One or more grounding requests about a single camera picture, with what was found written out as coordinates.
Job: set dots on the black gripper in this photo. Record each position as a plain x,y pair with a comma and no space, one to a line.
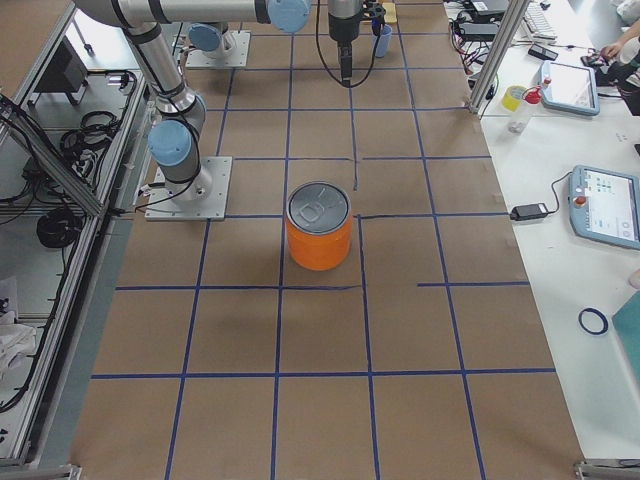
342,29

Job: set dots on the light blue plastic cup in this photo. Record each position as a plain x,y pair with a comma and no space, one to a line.
381,42

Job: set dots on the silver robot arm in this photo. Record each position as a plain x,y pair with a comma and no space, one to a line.
141,23
214,39

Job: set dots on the wooden cup rack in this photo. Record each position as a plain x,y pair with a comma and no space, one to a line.
390,16

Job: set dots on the orange can container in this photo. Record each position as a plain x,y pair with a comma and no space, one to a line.
318,225

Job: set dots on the yellow tape roll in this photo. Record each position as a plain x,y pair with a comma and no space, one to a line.
512,97

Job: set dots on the black smartphone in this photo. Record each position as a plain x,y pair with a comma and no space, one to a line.
542,53

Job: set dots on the red cap squeeze bottle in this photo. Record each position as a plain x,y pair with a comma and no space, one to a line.
534,95

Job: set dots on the teach pendant far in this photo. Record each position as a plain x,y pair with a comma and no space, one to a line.
569,88

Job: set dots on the teach pendant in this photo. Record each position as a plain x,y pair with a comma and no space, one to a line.
604,206
569,88

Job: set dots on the black power adapter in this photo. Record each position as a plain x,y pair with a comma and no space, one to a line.
528,212

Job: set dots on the teach pendant near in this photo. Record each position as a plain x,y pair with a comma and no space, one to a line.
604,206

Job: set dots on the teal board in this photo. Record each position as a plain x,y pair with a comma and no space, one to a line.
626,324

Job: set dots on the aluminium frame post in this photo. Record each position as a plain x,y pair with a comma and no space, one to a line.
509,25

